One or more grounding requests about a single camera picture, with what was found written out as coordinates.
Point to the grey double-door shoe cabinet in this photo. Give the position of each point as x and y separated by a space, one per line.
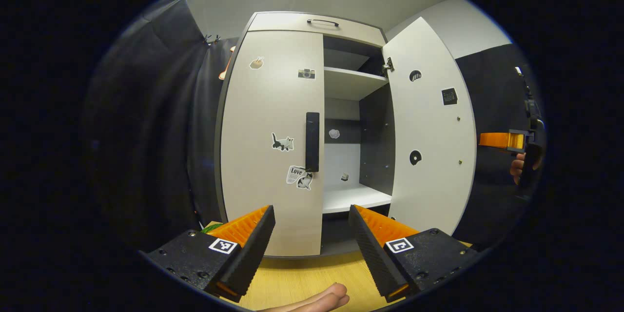
375 141

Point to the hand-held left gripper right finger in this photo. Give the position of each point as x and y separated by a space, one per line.
373 253

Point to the metal door hinge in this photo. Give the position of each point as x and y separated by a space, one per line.
388 65

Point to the cabinet door with headphone sticker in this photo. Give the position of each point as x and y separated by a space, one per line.
429 122

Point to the cabinet door with camera sticker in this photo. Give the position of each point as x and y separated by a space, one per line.
263 107

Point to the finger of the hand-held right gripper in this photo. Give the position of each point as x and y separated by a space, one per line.
495 140

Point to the white cabinet shelf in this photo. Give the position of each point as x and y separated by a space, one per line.
351 198
348 83

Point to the green and white round object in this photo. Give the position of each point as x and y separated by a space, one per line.
210 227

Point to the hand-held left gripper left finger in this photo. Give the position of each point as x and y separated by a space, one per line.
253 253

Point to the grey cabinet drawer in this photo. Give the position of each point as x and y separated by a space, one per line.
282 22

